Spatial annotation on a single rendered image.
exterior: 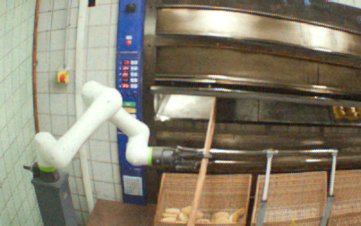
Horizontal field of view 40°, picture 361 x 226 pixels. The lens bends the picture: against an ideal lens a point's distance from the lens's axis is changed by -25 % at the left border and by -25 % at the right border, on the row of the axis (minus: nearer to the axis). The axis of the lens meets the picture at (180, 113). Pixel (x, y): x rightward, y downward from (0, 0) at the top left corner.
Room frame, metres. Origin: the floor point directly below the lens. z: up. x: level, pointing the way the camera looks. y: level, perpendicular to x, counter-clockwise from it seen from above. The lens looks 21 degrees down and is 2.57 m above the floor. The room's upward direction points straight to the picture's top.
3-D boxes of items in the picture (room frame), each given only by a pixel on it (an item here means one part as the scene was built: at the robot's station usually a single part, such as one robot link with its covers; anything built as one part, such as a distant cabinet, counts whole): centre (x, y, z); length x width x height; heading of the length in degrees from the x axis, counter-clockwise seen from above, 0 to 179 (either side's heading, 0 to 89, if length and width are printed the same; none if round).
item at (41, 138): (2.60, 0.69, 1.36); 0.16 x 0.13 x 0.19; 43
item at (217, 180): (3.21, -0.15, 0.72); 0.56 x 0.49 x 0.28; 84
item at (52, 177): (2.62, 0.76, 1.23); 0.26 x 0.15 x 0.06; 80
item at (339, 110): (3.77, -1.38, 1.21); 0.61 x 0.48 x 0.06; 173
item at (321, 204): (3.14, -0.74, 0.72); 0.56 x 0.49 x 0.28; 83
